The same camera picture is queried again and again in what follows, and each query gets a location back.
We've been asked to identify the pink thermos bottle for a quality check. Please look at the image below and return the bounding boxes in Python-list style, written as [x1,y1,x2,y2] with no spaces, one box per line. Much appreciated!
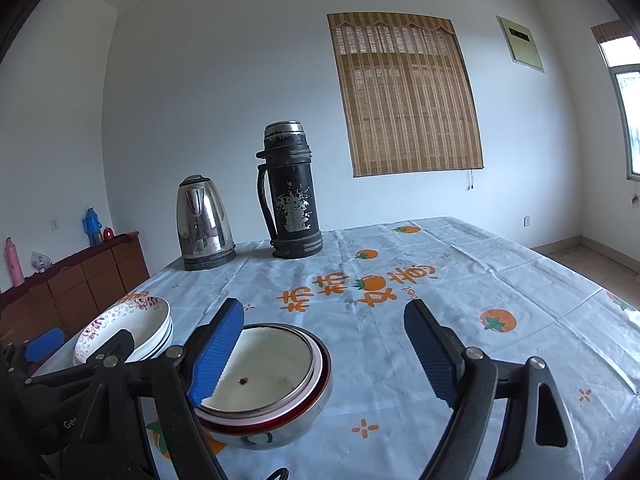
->
[4,237,25,287]

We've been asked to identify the white plate red flowers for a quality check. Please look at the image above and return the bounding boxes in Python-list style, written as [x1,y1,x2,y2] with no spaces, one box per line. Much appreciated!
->
[126,316,174,362]

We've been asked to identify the crumpled plastic bag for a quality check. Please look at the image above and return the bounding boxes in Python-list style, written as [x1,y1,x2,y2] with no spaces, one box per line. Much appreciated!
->
[30,252,53,273]

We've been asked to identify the bamboo window blind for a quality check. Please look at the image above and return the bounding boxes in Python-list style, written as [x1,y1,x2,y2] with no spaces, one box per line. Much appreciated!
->
[328,12,484,177]

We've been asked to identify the brown wooden sideboard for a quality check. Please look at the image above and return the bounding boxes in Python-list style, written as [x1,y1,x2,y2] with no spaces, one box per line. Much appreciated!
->
[1,232,150,344]

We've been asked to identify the stainless steel bowl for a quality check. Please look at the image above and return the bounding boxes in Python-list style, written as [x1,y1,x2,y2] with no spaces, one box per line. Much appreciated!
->
[194,346,333,451]

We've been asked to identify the blue thermos bottle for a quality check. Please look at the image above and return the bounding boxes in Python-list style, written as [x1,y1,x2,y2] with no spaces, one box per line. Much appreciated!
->
[81,208,103,247]

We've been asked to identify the stainless steel electric kettle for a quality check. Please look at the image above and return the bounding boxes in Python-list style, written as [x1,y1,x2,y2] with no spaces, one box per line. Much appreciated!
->
[177,174,236,271]

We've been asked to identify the black thermos flask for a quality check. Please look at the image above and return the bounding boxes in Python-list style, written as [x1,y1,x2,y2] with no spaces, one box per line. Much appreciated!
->
[256,120,323,259]

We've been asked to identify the white printed tablecloth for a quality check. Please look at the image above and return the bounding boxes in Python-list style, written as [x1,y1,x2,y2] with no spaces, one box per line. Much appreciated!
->
[137,218,639,479]

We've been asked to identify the red plastic bowl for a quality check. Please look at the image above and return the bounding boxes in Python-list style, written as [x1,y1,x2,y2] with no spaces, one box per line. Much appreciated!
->
[194,326,332,428]

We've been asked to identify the white bowl pink flowers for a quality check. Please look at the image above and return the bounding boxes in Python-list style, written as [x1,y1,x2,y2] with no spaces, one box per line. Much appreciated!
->
[73,296,171,365]

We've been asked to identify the green framed window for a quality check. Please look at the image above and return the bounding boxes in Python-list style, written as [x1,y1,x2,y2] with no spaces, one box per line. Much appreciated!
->
[591,21,640,181]

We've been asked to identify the wall electrical panel box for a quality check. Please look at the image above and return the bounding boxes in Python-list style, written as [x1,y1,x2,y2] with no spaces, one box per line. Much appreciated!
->
[497,16,544,73]

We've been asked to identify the blue patterned white plate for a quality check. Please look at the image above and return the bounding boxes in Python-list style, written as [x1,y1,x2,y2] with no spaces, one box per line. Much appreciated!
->
[141,323,174,361]

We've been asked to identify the white enamel bowl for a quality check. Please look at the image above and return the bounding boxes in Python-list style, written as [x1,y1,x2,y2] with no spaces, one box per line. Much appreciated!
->
[199,324,327,416]

